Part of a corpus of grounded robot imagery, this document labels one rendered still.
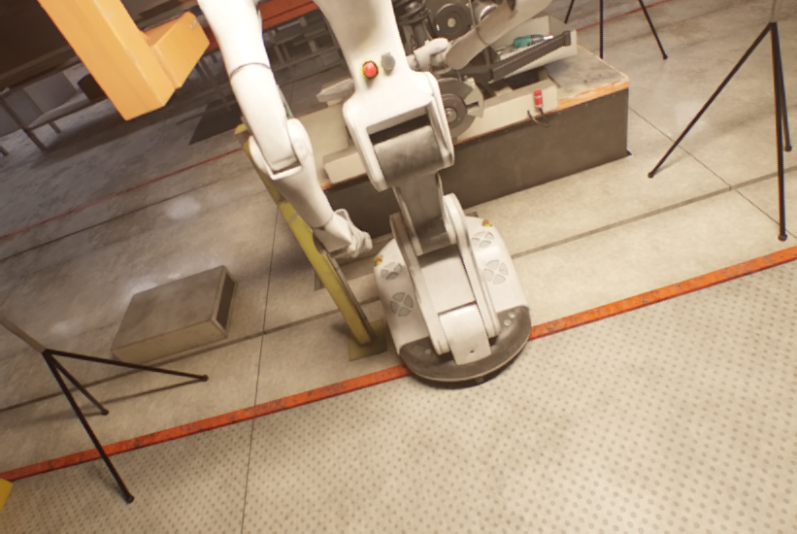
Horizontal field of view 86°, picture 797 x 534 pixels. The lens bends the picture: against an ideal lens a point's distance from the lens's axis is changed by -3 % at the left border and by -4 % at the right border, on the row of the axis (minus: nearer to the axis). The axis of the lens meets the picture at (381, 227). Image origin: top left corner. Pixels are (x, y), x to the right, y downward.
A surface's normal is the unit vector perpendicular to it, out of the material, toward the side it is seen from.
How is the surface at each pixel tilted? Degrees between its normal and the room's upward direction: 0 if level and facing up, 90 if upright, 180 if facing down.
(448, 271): 62
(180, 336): 90
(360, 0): 123
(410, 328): 38
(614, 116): 90
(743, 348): 0
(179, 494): 0
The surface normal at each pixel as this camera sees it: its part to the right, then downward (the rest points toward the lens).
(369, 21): 0.35, 0.87
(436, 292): 0.00, 0.21
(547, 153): 0.11, 0.62
